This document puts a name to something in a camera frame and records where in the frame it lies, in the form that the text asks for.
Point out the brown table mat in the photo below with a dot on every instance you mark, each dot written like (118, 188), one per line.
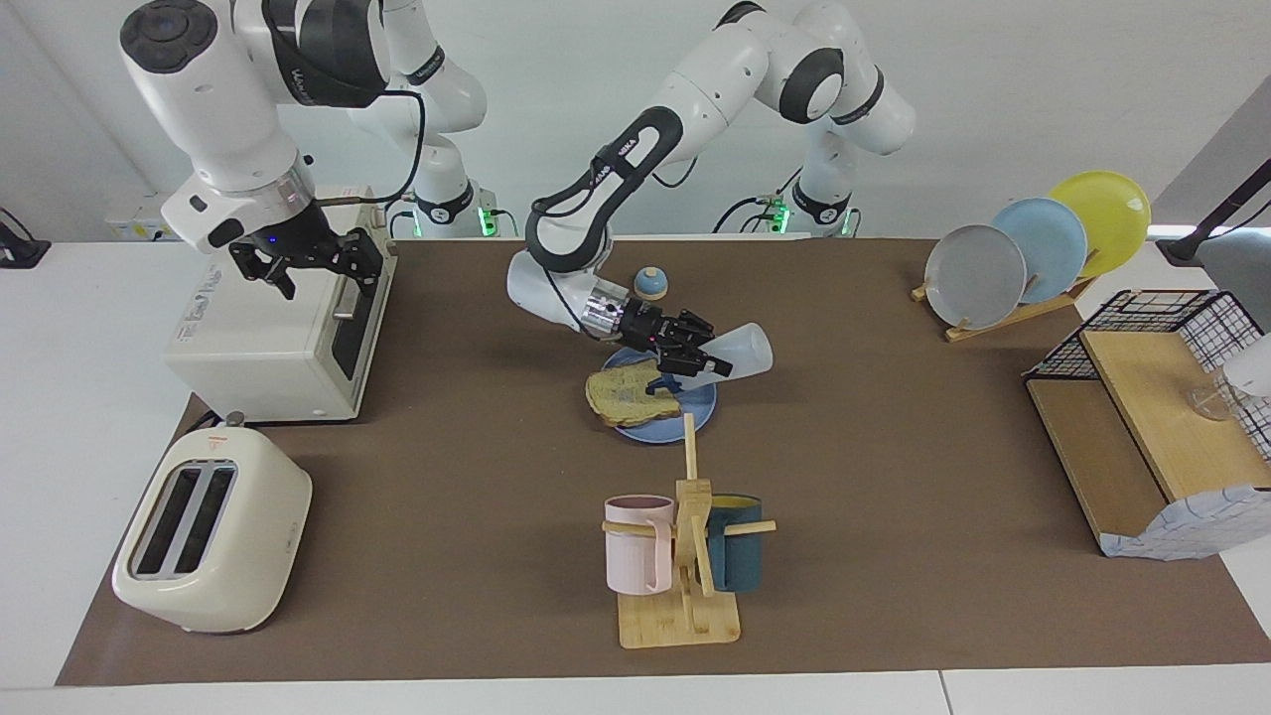
(447, 497)

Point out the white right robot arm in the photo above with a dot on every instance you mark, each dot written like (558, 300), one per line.
(218, 99)

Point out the seasoning bottle with navy cap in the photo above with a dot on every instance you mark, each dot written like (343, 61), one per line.
(745, 348)

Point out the pink mug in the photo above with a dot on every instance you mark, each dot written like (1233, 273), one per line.
(635, 556)

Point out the wooden plate rack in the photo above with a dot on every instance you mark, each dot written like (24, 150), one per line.
(1033, 308)

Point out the white wall power strip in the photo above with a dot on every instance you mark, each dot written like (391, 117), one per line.
(139, 216)

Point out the slice of toast bread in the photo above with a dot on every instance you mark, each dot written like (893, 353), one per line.
(621, 395)

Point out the wooden shelf stand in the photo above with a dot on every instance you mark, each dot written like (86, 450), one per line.
(1152, 417)

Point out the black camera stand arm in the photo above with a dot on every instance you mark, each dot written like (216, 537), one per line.
(1216, 218)

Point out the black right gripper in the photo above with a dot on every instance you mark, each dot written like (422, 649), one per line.
(303, 243)

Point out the light blue plate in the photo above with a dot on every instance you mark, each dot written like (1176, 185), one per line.
(1048, 243)

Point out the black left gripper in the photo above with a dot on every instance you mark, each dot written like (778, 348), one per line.
(655, 333)

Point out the cream two-slot toaster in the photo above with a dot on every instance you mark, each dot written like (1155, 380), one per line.
(218, 536)

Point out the clear glass cup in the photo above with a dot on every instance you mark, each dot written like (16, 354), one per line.
(1211, 402)

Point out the cream toaster oven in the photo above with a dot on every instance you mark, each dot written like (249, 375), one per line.
(258, 348)

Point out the dark teal mug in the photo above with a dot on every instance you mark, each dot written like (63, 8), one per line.
(740, 556)

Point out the blue round plate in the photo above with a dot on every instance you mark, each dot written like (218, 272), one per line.
(700, 402)

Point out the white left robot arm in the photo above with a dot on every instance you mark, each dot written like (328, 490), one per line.
(715, 89)

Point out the white checkered cloth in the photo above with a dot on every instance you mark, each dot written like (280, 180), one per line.
(1192, 521)

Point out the black clamp base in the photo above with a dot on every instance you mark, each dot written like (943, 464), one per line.
(18, 248)

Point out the wooden mug tree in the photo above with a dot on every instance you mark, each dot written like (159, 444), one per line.
(685, 616)

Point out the grey plate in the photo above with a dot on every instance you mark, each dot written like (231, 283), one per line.
(973, 278)

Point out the yellow plate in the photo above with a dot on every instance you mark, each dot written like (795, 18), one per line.
(1112, 214)

